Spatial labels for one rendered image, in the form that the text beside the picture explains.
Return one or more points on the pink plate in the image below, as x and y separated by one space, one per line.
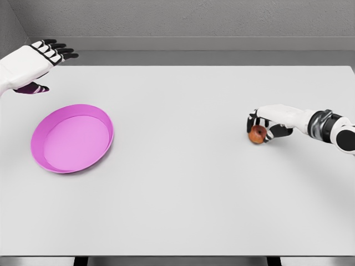
72 138

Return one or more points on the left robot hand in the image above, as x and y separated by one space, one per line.
26 63

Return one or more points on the red apple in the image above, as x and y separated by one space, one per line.
256 134

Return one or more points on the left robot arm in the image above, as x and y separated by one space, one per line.
3 80

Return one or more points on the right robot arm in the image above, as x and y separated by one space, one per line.
332 128

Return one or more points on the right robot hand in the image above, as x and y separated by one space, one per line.
277 113

